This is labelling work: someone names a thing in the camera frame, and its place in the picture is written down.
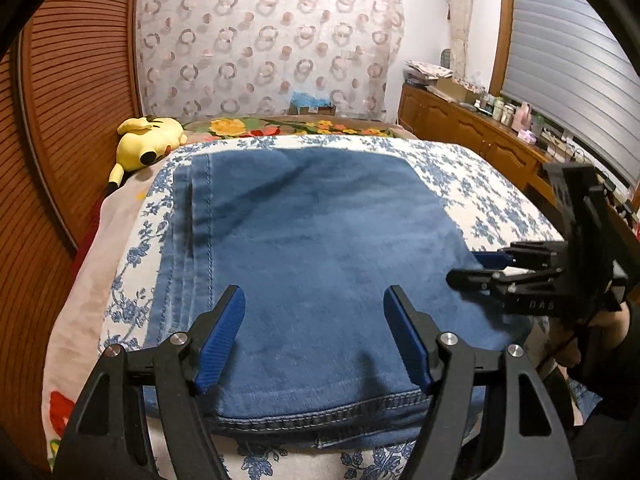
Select red cloth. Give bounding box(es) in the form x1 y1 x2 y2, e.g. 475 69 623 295
70 197 103 281

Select stack of patterned papers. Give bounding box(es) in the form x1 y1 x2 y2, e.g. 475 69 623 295
404 60 453 85

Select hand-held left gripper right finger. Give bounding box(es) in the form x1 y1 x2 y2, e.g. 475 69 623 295
382 285 576 480

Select row of small bottles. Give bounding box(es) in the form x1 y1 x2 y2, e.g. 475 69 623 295
472 92 516 126

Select circle patterned sheer curtain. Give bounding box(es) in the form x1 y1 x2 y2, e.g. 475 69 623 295
135 0 406 121

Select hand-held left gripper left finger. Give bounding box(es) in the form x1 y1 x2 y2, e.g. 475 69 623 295
55 285 247 480

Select wooden sideboard cabinet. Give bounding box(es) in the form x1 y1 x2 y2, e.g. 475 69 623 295
397 82 640 241

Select cream blanket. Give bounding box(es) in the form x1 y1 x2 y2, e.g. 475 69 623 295
42 180 176 471

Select small cardboard box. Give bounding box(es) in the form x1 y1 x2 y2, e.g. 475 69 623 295
289 104 337 117

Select wooden window frame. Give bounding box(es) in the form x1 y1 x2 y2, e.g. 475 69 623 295
490 0 516 96

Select blue denim pants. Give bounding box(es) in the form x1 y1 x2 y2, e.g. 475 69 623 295
142 149 533 448

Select colourful flower blanket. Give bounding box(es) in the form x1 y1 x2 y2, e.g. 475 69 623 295
180 116 418 141

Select yellow plush toy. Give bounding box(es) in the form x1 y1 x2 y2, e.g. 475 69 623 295
107 116 188 193

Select blue floral bedsheet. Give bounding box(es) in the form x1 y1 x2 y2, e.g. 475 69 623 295
97 135 603 480

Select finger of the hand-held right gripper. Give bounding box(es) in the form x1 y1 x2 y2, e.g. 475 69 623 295
446 266 566 293
472 241 571 268

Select person's right hand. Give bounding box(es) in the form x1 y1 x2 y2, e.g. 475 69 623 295
550 305 631 367

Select cream lace curtain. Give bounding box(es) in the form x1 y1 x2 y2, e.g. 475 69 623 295
445 0 473 78

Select open cardboard box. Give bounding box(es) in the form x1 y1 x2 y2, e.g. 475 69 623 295
435 76 483 103

